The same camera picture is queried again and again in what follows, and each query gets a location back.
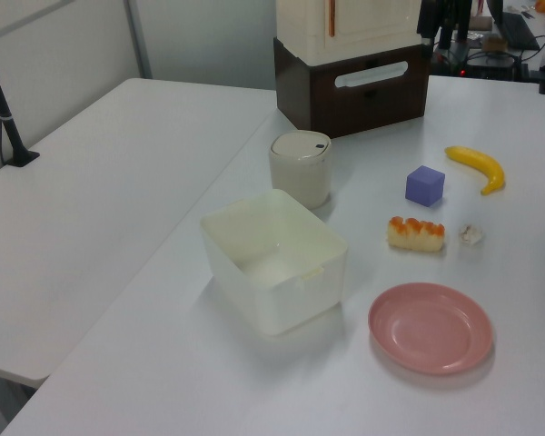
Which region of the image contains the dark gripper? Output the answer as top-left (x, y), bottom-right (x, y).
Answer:
top-left (416, 0), bottom-right (473, 51)

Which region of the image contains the beige round lidded trash can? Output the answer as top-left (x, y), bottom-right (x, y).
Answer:
top-left (267, 130), bottom-right (333, 210)

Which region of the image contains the black device with red light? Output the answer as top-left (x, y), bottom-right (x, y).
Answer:
top-left (433, 48), bottom-right (530, 82)

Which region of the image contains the black laptop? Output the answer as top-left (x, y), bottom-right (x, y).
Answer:
top-left (489, 0), bottom-right (542, 52)

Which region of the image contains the cream toy cabinet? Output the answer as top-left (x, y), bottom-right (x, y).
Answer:
top-left (275, 0), bottom-right (422, 64)

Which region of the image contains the dark brown drawer box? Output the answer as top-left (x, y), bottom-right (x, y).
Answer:
top-left (272, 35), bottom-right (431, 139)

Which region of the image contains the yellow toy banana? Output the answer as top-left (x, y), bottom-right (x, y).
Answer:
top-left (443, 144), bottom-right (506, 197)

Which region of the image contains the purple cube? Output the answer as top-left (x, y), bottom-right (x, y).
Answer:
top-left (404, 164), bottom-right (446, 208)

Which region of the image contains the crumpled white paper ball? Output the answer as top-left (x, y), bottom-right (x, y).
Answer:
top-left (457, 223), bottom-right (486, 249)

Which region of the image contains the toy bread with orange topping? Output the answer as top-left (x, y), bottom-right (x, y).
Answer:
top-left (385, 215), bottom-right (447, 253)

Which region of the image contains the pink round plate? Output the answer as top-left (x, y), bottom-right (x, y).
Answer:
top-left (367, 282), bottom-right (495, 376)

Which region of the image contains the white rectangular plastic box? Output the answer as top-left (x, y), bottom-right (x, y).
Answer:
top-left (199, 188), bottom-right (350, 337)

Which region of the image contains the black pole with base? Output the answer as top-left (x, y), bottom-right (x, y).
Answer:
top-left (0, 34), bottom-right (41, 168)

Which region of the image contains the grey metal partition post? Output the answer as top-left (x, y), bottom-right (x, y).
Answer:
top-left (125, 0), bottom-right (154, 81)

